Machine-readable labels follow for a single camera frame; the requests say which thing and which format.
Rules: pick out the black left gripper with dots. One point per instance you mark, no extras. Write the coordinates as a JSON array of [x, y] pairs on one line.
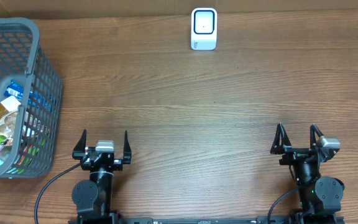
[[79, 152]]

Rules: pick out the blue snack bar wrapper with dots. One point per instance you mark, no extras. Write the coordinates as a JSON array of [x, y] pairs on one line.
[[14, 90]]

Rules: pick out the beige nut snack pouch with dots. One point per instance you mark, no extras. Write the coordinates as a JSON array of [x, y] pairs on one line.
[[8, 113]]

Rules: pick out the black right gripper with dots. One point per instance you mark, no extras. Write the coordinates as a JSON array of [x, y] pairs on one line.
[[280, 146]]

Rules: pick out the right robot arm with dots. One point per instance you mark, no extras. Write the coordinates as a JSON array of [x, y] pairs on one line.
[[320, 197]]

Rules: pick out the grey plastic basket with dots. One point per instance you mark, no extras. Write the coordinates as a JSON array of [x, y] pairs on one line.
[[22, 60]]

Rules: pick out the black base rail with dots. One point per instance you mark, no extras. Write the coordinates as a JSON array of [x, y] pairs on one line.
[[257, 220]]

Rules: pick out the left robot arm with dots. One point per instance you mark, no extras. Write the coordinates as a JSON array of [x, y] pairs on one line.
[[92, 197]]

